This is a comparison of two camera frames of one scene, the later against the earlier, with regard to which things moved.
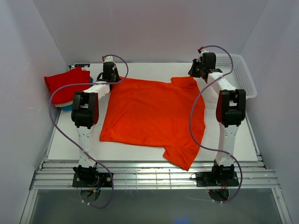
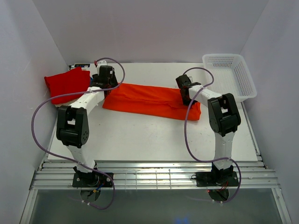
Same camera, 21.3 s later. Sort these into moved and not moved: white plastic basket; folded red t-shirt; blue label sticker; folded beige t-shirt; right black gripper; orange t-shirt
Moved: right black gripper; orange t-shirt
Not moved: folded red t-shirt; folded beige t-shirt; blue label sticker; white plastic basket
